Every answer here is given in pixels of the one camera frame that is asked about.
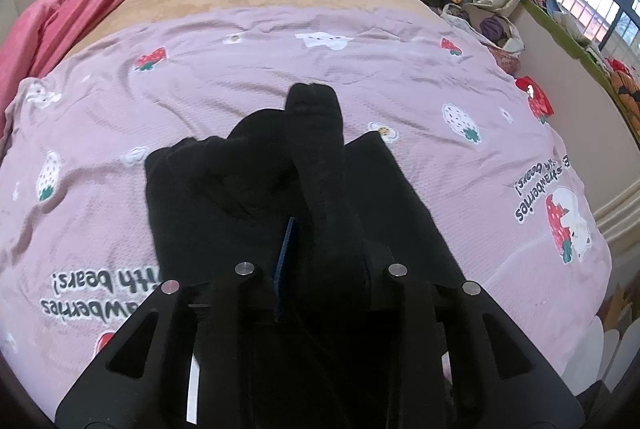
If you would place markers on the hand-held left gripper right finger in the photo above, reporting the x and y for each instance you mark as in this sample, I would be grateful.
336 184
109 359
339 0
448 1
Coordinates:
406 296

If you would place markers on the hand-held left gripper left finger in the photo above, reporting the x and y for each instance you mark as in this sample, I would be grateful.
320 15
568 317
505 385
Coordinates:
285 269

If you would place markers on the black garment with orange trim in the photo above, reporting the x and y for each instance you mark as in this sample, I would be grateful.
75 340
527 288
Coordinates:
210 199

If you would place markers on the purple strawberry print blanket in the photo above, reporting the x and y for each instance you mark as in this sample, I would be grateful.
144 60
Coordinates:
350 74

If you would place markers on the white flower floor mat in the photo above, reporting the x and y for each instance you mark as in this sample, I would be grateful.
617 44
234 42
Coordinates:
607 349

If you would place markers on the red plastic bag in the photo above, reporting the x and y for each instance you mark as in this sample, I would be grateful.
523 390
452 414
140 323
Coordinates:
537 101

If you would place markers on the white cloth bag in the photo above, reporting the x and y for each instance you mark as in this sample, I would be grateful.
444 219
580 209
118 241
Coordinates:
495 31

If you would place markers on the orange plush toy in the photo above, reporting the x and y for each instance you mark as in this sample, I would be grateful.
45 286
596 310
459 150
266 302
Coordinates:
627 91

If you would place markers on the green windowsill ledge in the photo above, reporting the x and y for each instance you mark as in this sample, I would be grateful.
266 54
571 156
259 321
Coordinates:
565 39

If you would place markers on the clutter of windowsill items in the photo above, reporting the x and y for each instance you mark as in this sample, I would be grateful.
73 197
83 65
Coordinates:
570 9

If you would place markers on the pink fleece blanket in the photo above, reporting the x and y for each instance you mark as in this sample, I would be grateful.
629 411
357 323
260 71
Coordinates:
75 9

